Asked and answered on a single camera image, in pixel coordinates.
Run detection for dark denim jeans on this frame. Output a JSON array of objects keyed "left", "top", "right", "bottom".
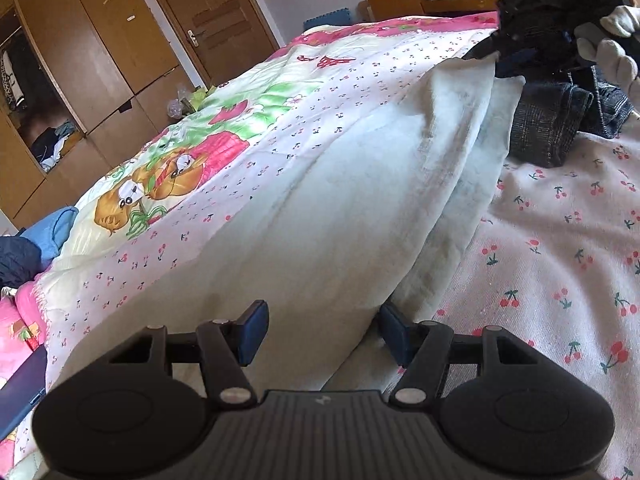
[{"left": 510, "top": 67, "right": 633, "bottom": 169}]

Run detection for blue foam mats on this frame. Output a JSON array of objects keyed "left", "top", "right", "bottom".
[{"left": 303, "top": 7, "right": 353, "bottom": 31}]

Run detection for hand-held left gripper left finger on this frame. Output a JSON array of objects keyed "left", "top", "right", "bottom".
[{"left": 107, "top": 300, "right": 271, "bottom": 407}]

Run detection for cherry print bed sheet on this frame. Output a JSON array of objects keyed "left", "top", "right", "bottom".
[{"left": 320, "top": 130, "right": 640, "bottom": 480}]

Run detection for navy tablet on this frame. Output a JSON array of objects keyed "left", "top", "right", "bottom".
[{"left": 0, "top": 345, "right": 48, "bottom": 443}]

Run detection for wooden wardrobe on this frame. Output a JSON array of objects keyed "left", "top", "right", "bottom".
[{"left": 0, "top": 0, "right": 183, "bottom": 221}]

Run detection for pile of clothes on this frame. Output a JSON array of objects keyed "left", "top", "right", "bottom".
[{"left": 30, "top": 120, "right": 81, "bottom": 172}]

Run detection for hanging dark clothes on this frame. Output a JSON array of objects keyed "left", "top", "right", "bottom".
[{"left": 0, "top": 35, "right": 46, "bottom": 111}]

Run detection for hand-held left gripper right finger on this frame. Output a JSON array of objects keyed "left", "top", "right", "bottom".
[{"left": 377, "top": 304, "right": 538, "bottom": 408}]

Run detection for clear plastic bag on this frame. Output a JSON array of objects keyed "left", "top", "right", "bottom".
[{"left": 167, "top": 82, "right": 221, "bottom": 116}]

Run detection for navy cloth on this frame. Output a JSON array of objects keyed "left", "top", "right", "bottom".
[{"left": 0, "top": 236, "right": 43, "bottom": 288}]

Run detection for printed cherry quilt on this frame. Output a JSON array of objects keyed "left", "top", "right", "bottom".
[{"left": 0, "top": 12, "right": 501, "bottom": 480}]

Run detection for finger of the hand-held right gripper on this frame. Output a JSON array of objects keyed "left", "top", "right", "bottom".
[
  {"left": 470, "top": 30, "right": 503, "bottom": 60},
  {"left": 495, "top": 52, "right": 528, "bottom": 80}
]

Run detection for blue pillow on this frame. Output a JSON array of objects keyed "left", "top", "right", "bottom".
[{"left": 20, "top": 206, "right": 80, "bottom": 271}]

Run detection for pale green pants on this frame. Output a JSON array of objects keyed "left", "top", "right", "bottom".
[{"left": 47, "top": 52, "right": 526, "bottom": 396}]

